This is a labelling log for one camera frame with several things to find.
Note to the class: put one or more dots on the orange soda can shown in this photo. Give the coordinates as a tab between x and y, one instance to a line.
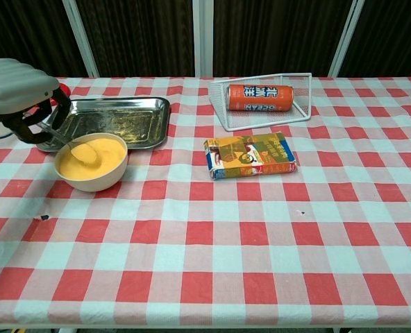
261	98

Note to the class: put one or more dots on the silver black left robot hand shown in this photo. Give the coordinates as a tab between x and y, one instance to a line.
14	86

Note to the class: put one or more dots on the red white checkered tablecloth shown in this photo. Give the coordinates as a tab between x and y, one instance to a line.
205	243

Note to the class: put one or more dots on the dark brown curtain panel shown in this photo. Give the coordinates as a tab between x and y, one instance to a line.
21	31
139	34
396	34
278	34

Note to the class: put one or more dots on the stainless steel tray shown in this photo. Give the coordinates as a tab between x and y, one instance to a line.
122	118

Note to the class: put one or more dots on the white partition post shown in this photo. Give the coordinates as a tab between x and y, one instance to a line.
80	38
202	38
346	38

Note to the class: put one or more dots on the red round lid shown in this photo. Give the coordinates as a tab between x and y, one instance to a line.
65	92

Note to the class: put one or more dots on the colourful printed carton box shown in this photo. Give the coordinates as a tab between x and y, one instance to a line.
249	156

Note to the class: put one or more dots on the metal spoon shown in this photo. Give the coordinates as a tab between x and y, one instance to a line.
61	137

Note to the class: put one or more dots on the beige round bowl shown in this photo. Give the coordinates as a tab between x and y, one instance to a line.
98	184

